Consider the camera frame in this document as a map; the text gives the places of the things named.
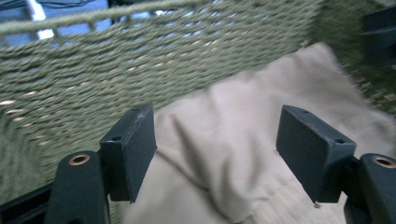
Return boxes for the white metal stand frame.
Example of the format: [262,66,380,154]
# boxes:
[26,0,56,40]

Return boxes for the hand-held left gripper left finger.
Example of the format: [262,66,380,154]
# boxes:
[100,103,158,203]

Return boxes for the khaki pants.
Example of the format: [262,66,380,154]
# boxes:
[120,41,396,224]

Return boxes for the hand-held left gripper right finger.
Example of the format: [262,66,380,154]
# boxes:
[275,105,358,203]

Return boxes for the green woven basket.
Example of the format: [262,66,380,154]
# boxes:
[0,0,396,224]

